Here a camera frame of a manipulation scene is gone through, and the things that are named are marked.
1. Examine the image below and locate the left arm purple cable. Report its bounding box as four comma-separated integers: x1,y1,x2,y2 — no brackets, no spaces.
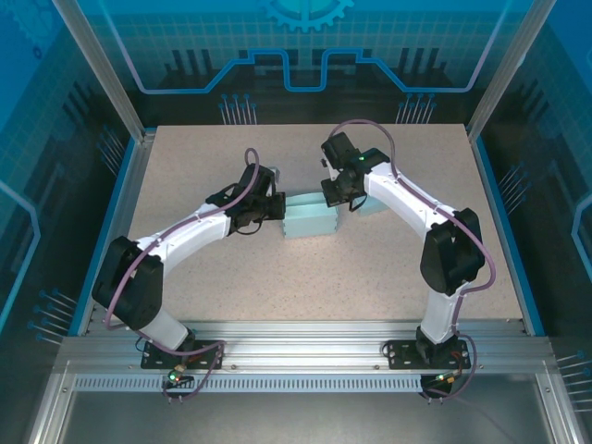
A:
101,147,261,404

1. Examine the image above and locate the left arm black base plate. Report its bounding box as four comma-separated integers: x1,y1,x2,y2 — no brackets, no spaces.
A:
140,339,227,371

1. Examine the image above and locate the blue table edge trim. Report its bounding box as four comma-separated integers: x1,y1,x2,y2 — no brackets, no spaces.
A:
470,137,546,337
68,137,141,337

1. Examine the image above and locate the small controller board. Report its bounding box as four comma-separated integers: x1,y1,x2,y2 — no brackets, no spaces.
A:
423,369,465,388
161,364,195,388

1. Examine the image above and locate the metal shelf panel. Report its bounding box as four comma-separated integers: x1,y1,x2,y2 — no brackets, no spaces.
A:
27,369,592,444

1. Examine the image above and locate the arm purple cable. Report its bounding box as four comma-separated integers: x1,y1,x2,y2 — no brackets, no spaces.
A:
332,118,499,401
101,147,261,404

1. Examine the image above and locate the light blue paper box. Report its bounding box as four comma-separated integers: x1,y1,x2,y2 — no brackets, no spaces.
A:
357,197,386,218
281,191,342,241

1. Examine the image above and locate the aluminium mounting rail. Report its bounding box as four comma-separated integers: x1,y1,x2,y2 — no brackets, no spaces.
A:
55,321,556,374

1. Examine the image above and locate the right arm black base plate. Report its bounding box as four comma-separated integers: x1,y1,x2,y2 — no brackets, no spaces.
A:
385,339,469,371

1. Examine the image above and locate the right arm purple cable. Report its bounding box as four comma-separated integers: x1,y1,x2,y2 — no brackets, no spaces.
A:
332,118,499,401

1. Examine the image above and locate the aluminium frame post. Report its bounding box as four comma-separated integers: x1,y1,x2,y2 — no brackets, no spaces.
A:
49,0,157,143
465,0,559,142

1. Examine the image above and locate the slotted grey cable duct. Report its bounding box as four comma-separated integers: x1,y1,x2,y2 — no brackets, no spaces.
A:
72,375,426,394

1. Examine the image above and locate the aluminium side rail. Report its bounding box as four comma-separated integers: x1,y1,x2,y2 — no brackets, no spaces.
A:
78,131,157,335

